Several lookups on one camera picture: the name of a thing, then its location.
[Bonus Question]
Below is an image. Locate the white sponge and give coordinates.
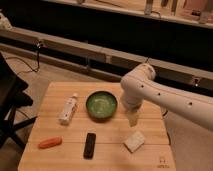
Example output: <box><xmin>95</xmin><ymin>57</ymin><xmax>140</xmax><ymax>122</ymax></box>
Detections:
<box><xmin>124</xmin><ymin>131</ymin><xmax>145</xmax><ymax>153</ymax></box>

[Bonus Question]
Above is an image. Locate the orange carrot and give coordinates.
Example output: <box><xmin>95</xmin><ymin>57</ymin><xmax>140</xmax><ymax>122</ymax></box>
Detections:
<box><xmin>38</xmin><ymin>137</ymin><xmax>62</xmax><ymax>149</ymax></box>

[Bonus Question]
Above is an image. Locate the black office chair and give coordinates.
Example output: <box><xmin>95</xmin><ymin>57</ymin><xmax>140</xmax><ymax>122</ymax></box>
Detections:
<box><xmin>0</xmin><ymin>53</ymin><xmax>36</xmax><ymax>149</ymax></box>

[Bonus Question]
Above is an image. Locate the green bowl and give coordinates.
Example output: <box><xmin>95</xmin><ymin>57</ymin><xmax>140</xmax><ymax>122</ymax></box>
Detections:
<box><xmin>86</xmin><ymin>91</ymin><xmax>118</xmax><ymax>119</ymax></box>

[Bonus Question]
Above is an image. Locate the white bottle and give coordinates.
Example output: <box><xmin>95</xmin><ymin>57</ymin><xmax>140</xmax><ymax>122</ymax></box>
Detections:
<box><xmin>58</xmin><ymin>93</ymin><xmax>78</xmax><ymax>125</ymax></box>

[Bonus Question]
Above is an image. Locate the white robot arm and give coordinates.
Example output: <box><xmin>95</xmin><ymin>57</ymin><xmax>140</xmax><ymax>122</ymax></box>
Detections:
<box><xmin>120</xmin><ymin>63</ymin><xmax>213</xmax><ymax>131</ymax></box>

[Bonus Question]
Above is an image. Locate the black cable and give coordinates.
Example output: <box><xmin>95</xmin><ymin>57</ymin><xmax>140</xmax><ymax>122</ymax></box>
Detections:
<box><xmin>4</xmin><ymin>40</ymin><xmax>44</xmax><ymax>76</ymax></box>

